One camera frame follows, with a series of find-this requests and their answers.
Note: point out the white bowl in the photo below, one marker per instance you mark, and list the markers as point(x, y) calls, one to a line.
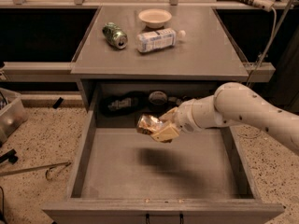
point(154, 18)

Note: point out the green soda can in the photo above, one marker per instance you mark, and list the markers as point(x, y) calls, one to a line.
point(114, 35)

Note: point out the grey cabinet with counter top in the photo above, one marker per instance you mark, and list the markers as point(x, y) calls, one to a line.
point(193, 67)

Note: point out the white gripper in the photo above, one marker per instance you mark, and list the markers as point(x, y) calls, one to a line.
point(184, 118)

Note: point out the black drawer handle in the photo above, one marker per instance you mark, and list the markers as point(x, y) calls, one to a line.
point(152, 219)

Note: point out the metal rod on floor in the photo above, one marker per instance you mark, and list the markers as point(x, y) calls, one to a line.
point(33, 169)

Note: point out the clear plastic storage bin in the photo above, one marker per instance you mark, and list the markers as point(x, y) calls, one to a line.
point(12, 113)

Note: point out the clear plastic water bottle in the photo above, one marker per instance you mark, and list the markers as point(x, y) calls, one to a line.
point(159, 39)

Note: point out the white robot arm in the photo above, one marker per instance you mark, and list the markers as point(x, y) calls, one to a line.
point(231, 104)

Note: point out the black clamp on floor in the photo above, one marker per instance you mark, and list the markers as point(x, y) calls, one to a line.
point(10, 156)

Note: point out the orange soda can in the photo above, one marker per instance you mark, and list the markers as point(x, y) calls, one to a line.
point(148, 124)

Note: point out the open grey top drawer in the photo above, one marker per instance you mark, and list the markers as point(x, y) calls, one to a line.
point(120, 175)

